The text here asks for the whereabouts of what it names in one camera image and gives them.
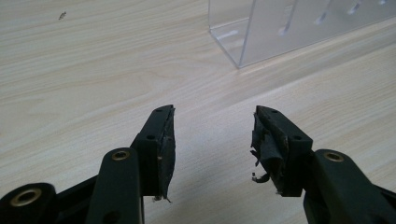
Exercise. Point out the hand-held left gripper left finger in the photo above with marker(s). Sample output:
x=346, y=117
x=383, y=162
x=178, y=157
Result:
x=155, y=149

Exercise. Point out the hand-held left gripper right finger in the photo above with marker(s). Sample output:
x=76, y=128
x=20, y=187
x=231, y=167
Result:
x=289, y=149

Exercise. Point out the clear acrylic rack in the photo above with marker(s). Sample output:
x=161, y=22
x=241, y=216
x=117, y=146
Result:
x=280, y=28

